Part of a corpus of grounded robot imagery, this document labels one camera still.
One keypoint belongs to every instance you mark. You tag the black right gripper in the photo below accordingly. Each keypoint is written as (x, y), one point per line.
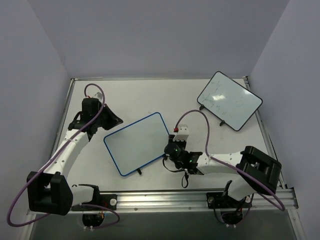
(171, 146)

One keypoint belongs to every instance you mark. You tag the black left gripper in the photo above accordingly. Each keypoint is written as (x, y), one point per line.
(107, 116)

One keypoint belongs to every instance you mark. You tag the blue framed whiteboard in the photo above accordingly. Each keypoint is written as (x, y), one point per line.
(138, 144)

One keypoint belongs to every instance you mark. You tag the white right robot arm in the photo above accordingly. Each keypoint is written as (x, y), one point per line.
(259, 173)

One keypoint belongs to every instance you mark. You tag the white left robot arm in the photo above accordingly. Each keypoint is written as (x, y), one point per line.
(48, 191)

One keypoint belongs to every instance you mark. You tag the black framed whiteboard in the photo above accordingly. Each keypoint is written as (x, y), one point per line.
(229, 101)

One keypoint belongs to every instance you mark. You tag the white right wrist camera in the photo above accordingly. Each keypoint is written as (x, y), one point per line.
(181, 129)

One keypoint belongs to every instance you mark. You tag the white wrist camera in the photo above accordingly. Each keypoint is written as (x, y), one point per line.
(98, 95)
(181, 129)

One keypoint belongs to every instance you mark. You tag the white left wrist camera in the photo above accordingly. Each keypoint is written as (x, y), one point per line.
(98, 95)

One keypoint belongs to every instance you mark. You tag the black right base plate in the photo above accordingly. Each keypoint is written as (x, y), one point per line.
(216, 200)

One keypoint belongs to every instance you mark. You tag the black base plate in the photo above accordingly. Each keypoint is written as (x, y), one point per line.
(216, 200)
(108, 200)

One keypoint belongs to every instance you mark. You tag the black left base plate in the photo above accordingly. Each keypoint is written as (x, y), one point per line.
(108, 200)

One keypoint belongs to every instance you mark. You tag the aluminium mounting rail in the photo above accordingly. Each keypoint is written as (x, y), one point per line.
(136, 201)

